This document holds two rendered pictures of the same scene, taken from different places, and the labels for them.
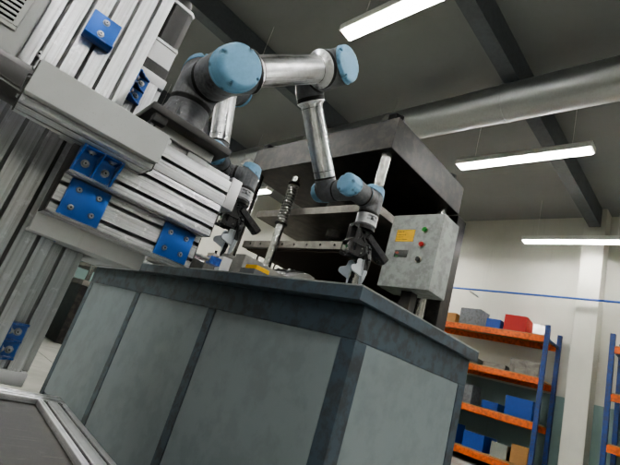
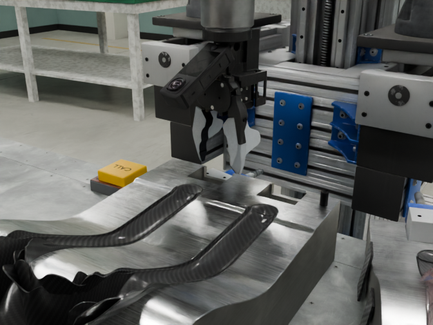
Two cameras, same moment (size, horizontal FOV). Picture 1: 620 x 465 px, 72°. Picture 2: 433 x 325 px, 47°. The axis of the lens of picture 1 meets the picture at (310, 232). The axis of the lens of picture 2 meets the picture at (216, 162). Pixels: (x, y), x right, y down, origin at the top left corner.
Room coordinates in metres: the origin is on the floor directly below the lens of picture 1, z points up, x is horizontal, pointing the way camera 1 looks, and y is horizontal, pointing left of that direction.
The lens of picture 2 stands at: (2.22, 0.06, 1.17)
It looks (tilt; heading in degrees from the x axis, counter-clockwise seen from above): 23 degrees down; 163
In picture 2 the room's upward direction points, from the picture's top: straight up
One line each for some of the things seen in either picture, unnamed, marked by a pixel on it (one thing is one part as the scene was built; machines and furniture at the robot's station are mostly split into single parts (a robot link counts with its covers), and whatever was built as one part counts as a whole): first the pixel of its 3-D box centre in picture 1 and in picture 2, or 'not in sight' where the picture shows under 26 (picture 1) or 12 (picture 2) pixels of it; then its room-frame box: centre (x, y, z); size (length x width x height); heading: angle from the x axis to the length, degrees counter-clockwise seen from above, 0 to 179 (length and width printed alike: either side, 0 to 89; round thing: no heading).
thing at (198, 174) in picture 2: not in sight; (211, 186); (1.62, 0.24, 0.87); 0.05 x 0.05 x 0.04; 42
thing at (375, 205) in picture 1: (371, 201); not in sight; (1.40, -0.17, 1.17); 0.09 x 0.08 x 0.11; 131
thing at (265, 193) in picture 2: not in sight; (281, 206); (1.70, 0.31, 0.87); 0.05 x 0.05 x 0.04; 42
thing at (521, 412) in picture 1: (478, 383); not in sight; (7.12, -3.35, 1.17); 2.06 x 0.65 x 2.34; 41
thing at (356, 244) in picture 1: (358, 243); not in sight; (1.40, -0.17, 1.01); 0.09 x 0.08 x 0.12; 111
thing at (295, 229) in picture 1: (340, 232); not in sight; (2.87, -0.21, 1.51); 1.10 x 0.70 x 0.05; 42
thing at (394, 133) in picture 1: (344, 199); not in sight; (2.83, -0.17, 1.75); 1.30 x 0.84 x 0.61; 42
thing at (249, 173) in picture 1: (247, 177); not in sight; (1.53, 0.29, 1.17); 0.09 x 0.08 x 0.11; 84
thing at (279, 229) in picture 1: (266, 266); not in sight; (2.73, 0.20, 1.10); 0.05 x 0.05 x 1.30
